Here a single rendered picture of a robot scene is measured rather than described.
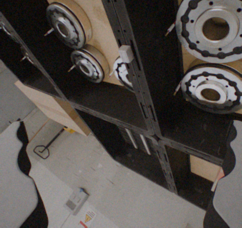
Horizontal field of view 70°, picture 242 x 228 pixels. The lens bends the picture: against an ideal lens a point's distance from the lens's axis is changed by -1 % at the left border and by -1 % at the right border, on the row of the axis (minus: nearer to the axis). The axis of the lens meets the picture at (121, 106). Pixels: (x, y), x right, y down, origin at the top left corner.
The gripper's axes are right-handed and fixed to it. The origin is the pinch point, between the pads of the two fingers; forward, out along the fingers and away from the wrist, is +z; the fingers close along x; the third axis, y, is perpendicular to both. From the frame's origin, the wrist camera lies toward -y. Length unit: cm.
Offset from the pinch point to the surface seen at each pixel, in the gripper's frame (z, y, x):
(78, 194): 190, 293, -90
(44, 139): 298, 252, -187
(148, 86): 12.8, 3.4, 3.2
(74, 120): 57, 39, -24
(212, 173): 29, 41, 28
